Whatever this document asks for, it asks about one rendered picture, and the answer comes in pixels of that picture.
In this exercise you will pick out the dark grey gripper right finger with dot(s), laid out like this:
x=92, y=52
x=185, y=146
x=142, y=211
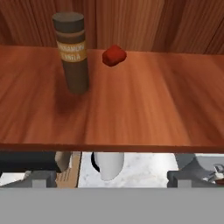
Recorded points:
x=183, y=176

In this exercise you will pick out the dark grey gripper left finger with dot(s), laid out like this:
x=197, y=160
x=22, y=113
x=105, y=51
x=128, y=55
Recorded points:
x=43, y=176

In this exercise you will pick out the white mug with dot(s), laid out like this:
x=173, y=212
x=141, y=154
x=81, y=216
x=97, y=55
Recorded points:
x=109, y=164

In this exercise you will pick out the brown wooden cabinet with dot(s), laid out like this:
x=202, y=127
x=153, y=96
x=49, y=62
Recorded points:
x=145, y=102

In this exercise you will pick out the brown cinnamon bottle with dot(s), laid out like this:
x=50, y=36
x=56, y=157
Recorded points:
x=75, y=70

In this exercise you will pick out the black hob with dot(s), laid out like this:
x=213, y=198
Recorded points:
x=26, y=162

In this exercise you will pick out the beige rounded jar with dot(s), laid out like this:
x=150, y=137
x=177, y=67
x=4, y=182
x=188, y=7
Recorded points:
x=62, y=162

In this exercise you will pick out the light wooden cutting board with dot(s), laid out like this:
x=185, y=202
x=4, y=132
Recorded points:
x=70, y=176

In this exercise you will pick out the small white and red item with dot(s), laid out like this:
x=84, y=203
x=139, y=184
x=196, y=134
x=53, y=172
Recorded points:
x=219, y=173

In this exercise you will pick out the red lumpy food item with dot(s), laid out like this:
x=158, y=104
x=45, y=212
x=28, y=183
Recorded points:
x=114, y=55

